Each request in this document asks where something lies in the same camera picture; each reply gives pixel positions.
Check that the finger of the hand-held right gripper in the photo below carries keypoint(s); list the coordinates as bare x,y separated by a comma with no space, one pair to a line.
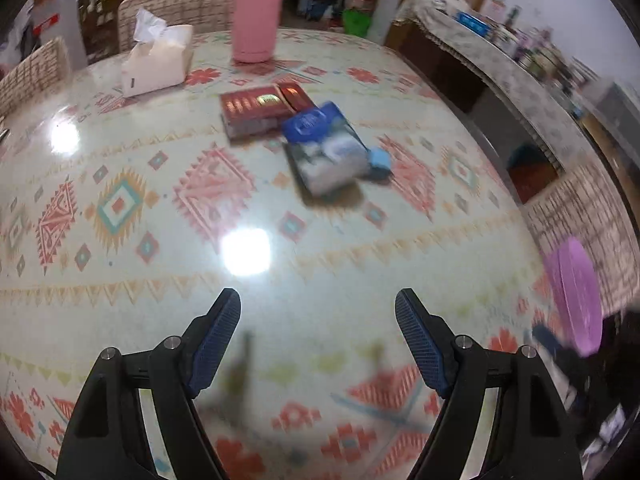
547,340

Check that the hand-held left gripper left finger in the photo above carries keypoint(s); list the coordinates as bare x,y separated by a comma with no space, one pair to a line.
215,345

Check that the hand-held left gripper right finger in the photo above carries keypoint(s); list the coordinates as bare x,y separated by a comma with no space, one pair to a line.
422,345

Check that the purple round plate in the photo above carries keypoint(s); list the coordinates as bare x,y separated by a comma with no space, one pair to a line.
575,295

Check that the blue and orange tub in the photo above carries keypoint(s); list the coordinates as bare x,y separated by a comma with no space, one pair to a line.
532,170

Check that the small light blue box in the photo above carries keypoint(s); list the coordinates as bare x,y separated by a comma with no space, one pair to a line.
380,162

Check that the blue and white packet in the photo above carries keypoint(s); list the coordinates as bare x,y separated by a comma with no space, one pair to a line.
325,150

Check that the red box with gold print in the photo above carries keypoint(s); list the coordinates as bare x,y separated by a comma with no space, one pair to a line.
252,105

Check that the dark red flat box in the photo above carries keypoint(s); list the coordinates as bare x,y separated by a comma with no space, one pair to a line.
297,95

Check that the white tissue pack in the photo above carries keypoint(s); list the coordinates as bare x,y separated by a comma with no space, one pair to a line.
157,62

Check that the sideboard with lace cloth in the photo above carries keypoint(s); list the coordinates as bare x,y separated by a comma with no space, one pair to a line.
480,55

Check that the row of jars and bottles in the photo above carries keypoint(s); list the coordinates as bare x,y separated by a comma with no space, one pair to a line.
530,47

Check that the blue tissue box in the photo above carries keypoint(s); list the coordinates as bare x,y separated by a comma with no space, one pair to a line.
474,22

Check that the green plastic basket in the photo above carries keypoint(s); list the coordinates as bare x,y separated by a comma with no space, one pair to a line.
357,21

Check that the pink bottle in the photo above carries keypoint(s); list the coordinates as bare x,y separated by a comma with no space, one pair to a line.
257,15

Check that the wicker chair back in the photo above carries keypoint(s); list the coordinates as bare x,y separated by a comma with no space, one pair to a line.
180,7

